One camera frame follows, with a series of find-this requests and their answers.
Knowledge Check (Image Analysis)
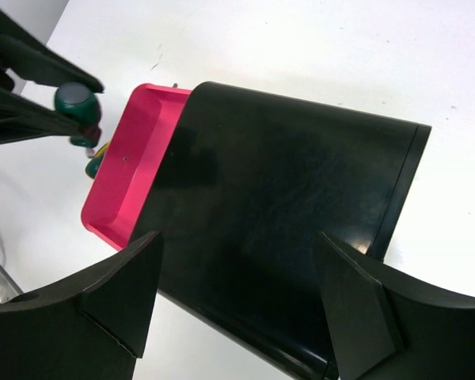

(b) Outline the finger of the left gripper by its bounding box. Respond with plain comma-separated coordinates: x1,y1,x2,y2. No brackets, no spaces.
0,9,104,93
0,87,82,144

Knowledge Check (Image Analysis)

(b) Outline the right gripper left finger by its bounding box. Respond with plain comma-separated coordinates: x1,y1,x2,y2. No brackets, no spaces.
0,231,163,379

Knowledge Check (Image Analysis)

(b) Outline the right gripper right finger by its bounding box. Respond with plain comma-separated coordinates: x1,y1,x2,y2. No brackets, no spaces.
315,234,475,379

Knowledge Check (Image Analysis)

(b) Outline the green stubby screwdriver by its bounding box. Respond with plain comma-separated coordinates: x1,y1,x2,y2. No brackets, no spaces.
54,82,101,158

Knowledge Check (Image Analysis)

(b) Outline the green orange screwdriver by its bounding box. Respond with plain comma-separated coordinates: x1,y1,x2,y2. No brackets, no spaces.
85,142,109,180

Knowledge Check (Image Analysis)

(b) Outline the pink top drawer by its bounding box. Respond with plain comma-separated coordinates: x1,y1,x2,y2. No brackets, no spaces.
81,84,191,250

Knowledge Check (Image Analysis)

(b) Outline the black drawer cabinet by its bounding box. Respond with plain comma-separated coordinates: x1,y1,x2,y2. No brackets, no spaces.
132,82,431,379

